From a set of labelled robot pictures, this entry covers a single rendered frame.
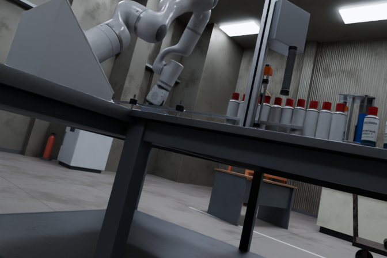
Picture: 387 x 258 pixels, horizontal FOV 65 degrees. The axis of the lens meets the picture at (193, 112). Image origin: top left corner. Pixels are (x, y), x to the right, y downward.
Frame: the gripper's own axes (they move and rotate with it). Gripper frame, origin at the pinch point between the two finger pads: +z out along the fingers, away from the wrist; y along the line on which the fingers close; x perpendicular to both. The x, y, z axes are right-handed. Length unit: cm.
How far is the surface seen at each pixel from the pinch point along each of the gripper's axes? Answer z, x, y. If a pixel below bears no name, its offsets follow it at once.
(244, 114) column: -23, -17, 57
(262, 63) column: -46, -16, 52
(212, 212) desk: 108, 297, -37
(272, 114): -30, -2, 63
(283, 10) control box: -70, -17, 48
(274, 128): -25, -2, 66
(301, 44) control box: -63, -6, 59
